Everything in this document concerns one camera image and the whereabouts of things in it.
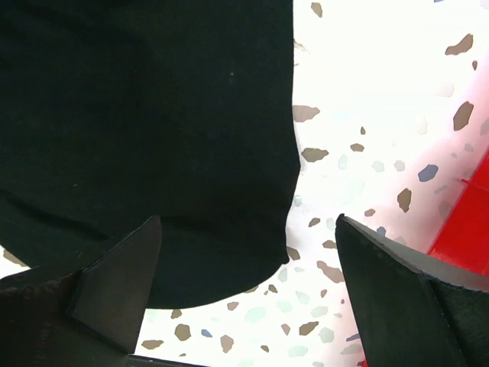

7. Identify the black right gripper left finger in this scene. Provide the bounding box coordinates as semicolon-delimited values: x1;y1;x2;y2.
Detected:
1;216;162;367

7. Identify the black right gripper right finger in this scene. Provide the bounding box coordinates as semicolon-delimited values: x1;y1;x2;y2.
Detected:
335;215;488;367

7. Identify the black t shirt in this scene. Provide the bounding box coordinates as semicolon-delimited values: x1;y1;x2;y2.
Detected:
1;0;300;309

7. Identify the red plastic bin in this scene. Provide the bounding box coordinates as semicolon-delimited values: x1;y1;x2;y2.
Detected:
427;152;488;276

